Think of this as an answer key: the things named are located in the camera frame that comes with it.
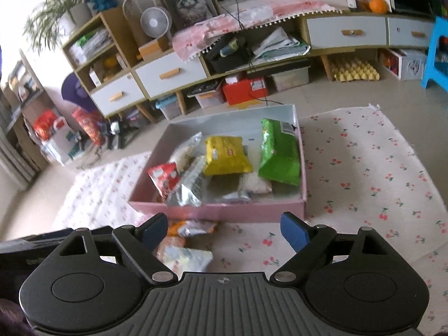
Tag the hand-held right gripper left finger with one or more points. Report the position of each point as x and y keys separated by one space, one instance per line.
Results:
x=154 y=230

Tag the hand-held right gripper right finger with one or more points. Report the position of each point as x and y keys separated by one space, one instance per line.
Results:
x=295 y=231

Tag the orange snack packet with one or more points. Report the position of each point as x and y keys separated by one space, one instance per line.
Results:
x=190 y=228

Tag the pale yellow snack packet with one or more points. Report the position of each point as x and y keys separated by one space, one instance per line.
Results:
x=189 y=255

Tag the red white snack packet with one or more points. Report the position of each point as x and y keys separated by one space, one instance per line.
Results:
x=162 y=182

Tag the silver striped snack packet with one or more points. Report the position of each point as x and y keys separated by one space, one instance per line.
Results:
x=189 y=189

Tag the beige cracker packet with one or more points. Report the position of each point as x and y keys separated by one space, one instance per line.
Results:
x=255 y=183

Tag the clear blue-print snack packet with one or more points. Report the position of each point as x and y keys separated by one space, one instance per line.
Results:
x=236 y=196

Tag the pink cardboard box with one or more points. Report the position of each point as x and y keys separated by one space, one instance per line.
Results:
x=227 y=213

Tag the green snack packet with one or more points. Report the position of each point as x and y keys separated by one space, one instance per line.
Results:
x=280 y=154

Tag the dark purple cloth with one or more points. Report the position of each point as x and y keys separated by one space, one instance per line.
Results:
x=14 y=318

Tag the cherry print floor mat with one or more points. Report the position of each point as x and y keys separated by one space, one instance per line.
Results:
x=350 y=182

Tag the clear white snack packet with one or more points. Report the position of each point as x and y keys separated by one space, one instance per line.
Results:
x=187 y=150

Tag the black folded tripod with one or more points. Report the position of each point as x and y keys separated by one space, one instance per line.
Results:
x=117 y=133

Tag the white shopping bag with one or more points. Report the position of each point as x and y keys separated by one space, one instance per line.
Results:
x=64 y=147

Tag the clear bin blue lid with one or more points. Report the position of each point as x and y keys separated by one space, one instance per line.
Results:
x=169 y=108

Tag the red patterned bag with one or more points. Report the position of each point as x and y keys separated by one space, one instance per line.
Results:
x=87 y=126

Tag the red snack bags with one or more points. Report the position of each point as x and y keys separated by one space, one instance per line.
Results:
x=49 y=124

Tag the red box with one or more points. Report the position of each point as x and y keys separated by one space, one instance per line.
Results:
x=245 y=92

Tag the purple hat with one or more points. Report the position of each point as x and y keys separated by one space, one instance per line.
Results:
x=75 y=89

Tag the low wooden cabinet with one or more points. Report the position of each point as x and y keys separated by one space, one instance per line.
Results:
x=280 y=66

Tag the yellow egg tray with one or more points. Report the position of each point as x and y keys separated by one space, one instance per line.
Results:
x=353 y=70

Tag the yellow shelf item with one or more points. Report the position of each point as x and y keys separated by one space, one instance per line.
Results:
x=109 y=63

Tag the small brown cardboard box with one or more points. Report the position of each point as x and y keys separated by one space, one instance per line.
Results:
x=154 y=49

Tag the black storage bin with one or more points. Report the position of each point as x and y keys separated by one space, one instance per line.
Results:
x=227 y=57

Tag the stack of papers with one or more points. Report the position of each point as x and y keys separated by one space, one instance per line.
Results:
x=280 y=43

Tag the pink cherry print cloth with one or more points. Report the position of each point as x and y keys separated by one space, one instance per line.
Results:
x=196 y=38

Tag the pile of shelf papers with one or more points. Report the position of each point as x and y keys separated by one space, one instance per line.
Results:
x=91 y=43

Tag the white printed carton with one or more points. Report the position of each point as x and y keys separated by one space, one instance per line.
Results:
x=406 y=64

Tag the small white desk fan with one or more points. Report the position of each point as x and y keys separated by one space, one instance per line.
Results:
x=155 y=22

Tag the tall wooden shelf unit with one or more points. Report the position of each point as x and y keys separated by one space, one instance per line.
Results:
x=115 y=24

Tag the beige round fan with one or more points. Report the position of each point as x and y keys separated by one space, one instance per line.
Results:
x=133 y=10

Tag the blue plastic stool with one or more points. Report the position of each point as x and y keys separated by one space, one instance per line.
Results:
x=435 y=59

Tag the framed cat picture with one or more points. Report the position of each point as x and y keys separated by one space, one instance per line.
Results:
x=190 y=1

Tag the orange fruit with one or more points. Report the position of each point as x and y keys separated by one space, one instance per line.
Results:
x=378 y=4

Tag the potted green plant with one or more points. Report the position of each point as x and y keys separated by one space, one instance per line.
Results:
x=52 y=10

